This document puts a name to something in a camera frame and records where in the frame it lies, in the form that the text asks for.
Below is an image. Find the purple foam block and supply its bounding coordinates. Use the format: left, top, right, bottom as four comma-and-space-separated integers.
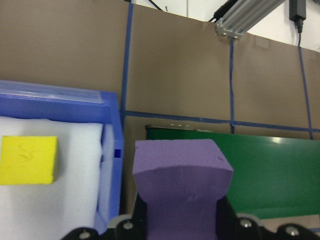
132, 138, 235, 240

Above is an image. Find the yellow foam block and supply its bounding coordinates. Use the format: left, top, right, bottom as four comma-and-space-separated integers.
0, 135, 59, 186

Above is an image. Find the green conveyor belt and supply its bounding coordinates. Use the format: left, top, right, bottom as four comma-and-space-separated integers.
145, 124, 320, 221

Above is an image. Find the white foam pad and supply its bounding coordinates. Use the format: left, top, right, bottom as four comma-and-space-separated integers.
0, 116, 115, 240

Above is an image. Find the blue plastic storage bin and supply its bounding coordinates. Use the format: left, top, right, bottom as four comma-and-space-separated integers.
0, 79, 125, 236

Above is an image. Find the black power adapter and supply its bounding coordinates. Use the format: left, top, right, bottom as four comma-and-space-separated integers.
288, 0, 308, 48

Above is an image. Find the aluminium extrusion post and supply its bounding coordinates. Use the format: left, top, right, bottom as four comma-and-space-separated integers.
214, 0, 286, 41

